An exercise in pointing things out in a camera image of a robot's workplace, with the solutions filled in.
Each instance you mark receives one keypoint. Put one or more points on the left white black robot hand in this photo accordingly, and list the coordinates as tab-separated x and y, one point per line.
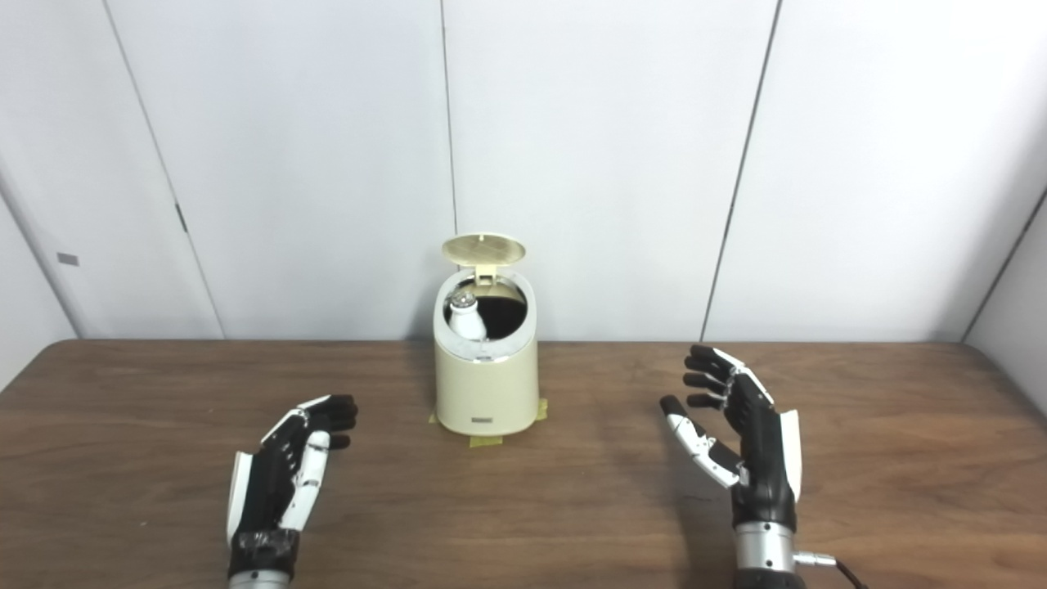
274	483

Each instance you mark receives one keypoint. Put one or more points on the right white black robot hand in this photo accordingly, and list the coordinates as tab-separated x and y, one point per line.
765	458

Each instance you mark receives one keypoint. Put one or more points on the small white plastic bottle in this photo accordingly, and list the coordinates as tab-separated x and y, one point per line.
468	321

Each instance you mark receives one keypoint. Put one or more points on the round cream bin lid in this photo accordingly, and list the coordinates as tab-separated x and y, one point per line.
484	249

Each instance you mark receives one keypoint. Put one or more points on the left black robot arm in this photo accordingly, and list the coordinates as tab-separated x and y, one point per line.
260	581

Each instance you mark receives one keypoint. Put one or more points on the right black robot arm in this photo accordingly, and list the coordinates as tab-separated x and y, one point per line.
765	552

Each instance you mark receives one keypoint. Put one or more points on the cream-colored bin body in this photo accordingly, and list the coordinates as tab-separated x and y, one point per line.
487	388

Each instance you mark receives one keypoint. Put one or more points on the black wall panel hinge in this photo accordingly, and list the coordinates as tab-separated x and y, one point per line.
181	218

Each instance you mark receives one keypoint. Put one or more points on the small grey wall label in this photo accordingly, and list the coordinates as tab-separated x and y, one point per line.
68	259

